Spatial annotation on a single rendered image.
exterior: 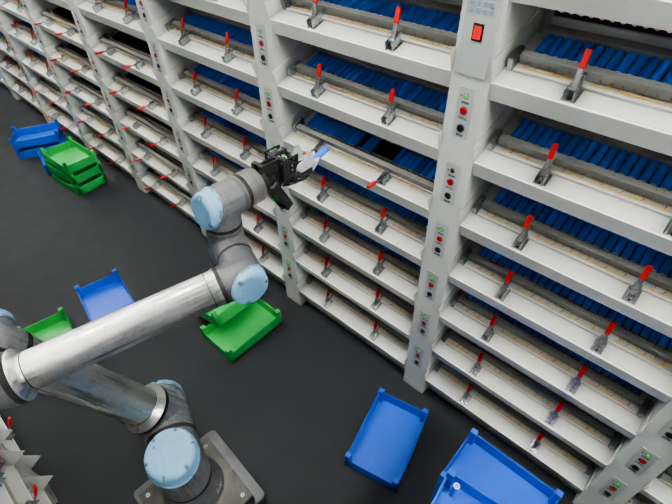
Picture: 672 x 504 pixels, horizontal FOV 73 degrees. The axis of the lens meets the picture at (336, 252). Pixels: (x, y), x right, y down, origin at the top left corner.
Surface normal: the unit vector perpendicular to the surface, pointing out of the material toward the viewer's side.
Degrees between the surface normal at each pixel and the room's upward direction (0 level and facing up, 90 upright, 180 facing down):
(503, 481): 0
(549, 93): 18
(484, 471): 0
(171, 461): 5
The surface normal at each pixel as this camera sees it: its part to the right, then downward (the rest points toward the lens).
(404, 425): -0.02, -0.73
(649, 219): -0.22, -0.54
